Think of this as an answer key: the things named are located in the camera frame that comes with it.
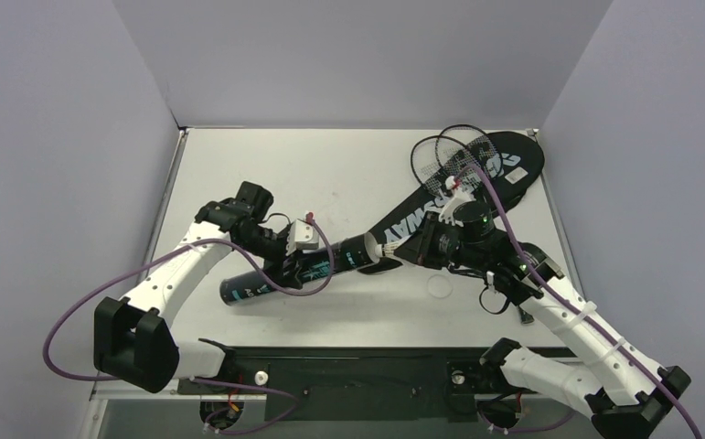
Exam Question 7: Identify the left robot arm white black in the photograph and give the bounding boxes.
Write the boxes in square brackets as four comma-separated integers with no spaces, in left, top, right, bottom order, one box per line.
[93,182,319,393]

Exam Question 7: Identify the black racket bag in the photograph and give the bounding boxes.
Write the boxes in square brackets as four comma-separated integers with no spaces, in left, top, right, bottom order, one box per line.
[369,123,545,242]

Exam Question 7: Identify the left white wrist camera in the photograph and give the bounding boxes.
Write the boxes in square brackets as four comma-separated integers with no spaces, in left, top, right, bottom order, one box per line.
[285,219,320,256]

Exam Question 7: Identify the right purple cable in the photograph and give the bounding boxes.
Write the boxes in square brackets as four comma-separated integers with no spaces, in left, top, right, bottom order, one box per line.
[454,163,705,439]

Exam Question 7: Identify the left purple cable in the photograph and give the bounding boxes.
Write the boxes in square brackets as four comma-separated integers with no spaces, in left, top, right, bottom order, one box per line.
[43,218,336,436]

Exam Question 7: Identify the purple cable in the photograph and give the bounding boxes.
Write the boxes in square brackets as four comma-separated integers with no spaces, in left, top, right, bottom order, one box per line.
[43,218,336,436]
[454,163,705,439]

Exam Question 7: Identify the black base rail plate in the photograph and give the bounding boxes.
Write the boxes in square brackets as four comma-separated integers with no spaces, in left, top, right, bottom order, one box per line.
[177,347,529,425]

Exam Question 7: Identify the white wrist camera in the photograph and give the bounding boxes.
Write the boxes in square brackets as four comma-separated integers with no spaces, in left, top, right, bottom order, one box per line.
[285,219,320,256]
[438,176,475,225]

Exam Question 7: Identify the translucent tube lid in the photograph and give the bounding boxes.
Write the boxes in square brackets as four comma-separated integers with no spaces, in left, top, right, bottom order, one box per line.
[426,274,454,299]

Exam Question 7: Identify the black racket handle grip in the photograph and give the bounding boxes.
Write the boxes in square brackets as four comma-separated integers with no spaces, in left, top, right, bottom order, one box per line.
[517,306,535,326]

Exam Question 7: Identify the badminton racket rear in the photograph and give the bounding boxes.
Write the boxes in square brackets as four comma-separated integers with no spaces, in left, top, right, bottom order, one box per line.
[439,123,503,184]

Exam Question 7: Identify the white shuttlecock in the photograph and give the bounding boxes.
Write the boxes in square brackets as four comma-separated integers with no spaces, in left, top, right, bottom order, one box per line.
[374,241,401,260]

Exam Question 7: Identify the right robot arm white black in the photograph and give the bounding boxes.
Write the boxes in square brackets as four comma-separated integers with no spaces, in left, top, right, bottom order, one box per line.
[381,203,691,438]

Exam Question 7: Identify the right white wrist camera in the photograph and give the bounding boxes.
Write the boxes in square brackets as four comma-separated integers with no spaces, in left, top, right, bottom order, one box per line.
[438,176,475,225]

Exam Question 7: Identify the black shuttlecock tube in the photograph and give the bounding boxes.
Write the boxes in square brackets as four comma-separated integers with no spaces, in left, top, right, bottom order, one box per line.
[219,232,381,305]

